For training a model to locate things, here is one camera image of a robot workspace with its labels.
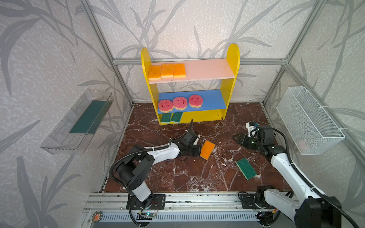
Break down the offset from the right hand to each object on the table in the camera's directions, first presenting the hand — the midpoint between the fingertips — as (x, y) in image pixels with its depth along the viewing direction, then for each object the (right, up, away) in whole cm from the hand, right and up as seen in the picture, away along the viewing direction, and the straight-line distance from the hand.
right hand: (234, 133), depth 83 cm
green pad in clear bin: (-70, +9, -20) cm, 74 cm away
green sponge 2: (-37, +9, +25) cm, 46 cm away
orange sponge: (-15, -11, +6) cm, 20 cm away
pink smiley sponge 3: (-23, +21, +16) cm, 34 cm away
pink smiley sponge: (-43, +17, +13) cm, 48 cm away
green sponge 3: (+8, -21, +2) cm, 23 cm away
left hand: (-18, -10, +5) cm, 21 cm away
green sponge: (-45, +8, +25) cm, 52 cm away
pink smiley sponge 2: (-33, +19, +14) cm, 41 cm away
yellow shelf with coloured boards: (-9, +20, +17) cm, 28 cm away
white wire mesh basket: (+28, +4, -21) cm, 35 cm away
